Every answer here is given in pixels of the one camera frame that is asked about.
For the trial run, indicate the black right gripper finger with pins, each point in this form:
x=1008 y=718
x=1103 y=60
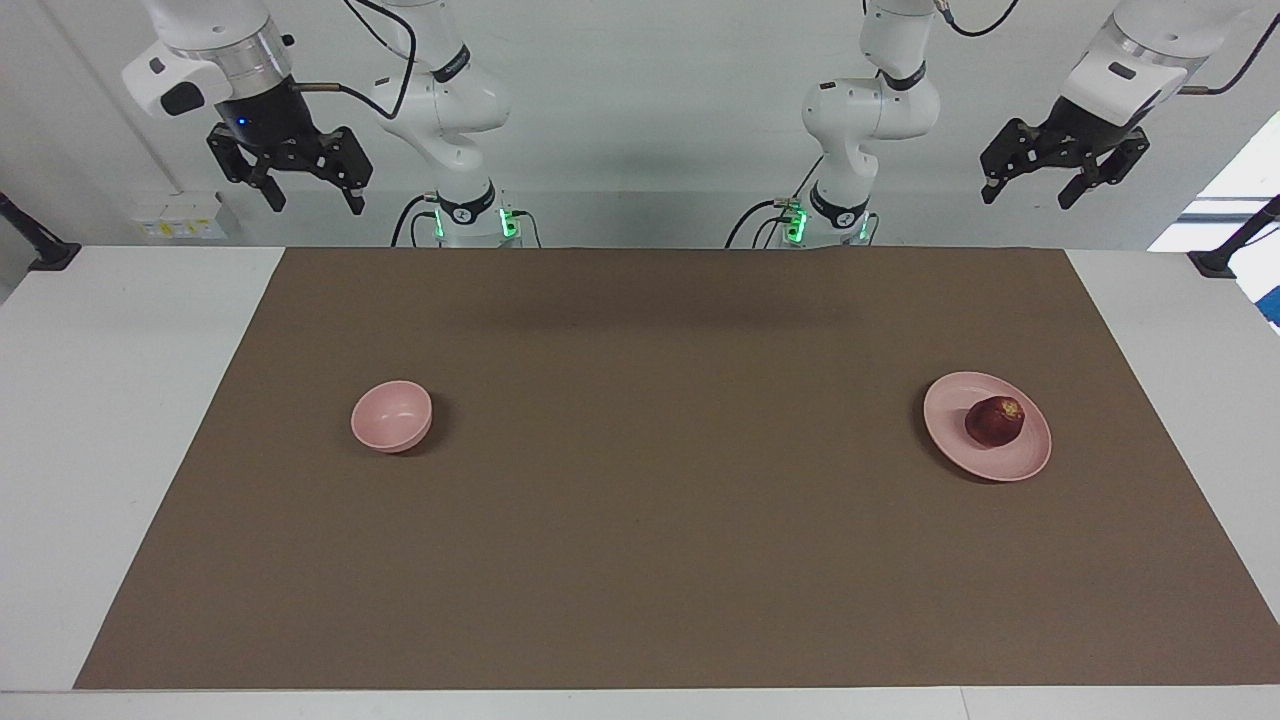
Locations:
x=345 y=160
x=240 y=160

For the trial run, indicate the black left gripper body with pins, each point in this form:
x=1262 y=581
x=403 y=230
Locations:
x=1090 y=130

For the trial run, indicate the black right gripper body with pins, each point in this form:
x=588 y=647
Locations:
x=265 y=120

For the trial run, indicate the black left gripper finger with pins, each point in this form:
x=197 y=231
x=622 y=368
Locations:
x=1010 y=150
x=1110 y=170

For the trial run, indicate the dark red apple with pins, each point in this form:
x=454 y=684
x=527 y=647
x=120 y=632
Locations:
x=993 y=422

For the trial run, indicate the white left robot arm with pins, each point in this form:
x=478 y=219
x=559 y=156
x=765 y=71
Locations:
x=870 y=110

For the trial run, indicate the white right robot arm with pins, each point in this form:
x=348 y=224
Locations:
x=450 y=100

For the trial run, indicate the pink bowl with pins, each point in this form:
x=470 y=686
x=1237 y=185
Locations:
x=385 y=415

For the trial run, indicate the pink plate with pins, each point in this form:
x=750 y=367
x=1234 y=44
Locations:
x=1000 y=462

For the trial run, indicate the black clamp stand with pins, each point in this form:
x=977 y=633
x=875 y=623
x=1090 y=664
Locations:
x=1215 y=263
x=55 y=257

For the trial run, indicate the blue object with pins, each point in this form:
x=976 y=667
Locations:
x=1273 y=305

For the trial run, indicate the brown table mat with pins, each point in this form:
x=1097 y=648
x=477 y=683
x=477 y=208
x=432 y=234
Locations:
x=640 y=500

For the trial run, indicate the white wall socket box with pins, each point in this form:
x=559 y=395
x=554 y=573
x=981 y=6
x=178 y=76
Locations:
x=180 y=220

